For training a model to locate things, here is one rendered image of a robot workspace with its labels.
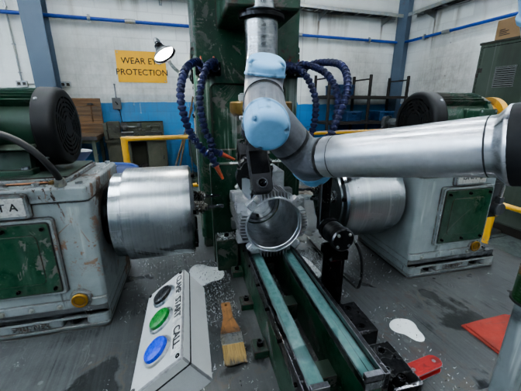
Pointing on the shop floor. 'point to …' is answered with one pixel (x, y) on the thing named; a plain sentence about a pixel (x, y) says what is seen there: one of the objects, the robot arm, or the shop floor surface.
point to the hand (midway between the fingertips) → (250, 197)
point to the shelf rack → (360, 98)
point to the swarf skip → (193, 158)
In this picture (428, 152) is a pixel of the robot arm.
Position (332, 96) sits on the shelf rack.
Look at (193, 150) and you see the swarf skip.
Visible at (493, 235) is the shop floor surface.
